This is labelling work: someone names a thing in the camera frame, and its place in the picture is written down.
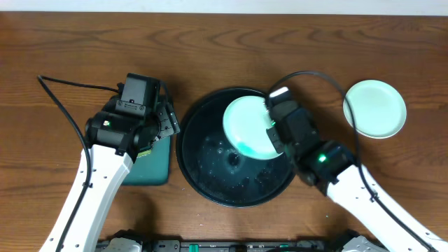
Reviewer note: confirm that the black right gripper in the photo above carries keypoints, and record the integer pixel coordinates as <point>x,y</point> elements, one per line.
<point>277,127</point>

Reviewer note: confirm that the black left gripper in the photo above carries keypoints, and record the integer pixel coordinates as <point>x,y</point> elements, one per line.
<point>168,120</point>

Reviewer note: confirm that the mint green plate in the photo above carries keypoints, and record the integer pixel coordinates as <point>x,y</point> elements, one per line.
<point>245,124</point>
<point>375,108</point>

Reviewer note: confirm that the green yellow sponge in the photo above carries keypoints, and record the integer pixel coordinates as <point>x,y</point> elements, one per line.
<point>143,153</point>

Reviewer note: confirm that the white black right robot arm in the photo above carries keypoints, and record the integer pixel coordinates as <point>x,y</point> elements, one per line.
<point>341,177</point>

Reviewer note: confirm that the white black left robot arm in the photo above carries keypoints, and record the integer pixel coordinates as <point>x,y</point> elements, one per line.
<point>100,174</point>

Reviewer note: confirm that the dark green rectangular tray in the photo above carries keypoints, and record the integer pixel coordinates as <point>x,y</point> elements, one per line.
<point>151,169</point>

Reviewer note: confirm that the round black tray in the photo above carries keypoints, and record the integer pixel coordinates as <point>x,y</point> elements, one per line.
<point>214,168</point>

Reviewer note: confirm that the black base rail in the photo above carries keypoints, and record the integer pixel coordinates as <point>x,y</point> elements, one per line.
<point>127,240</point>

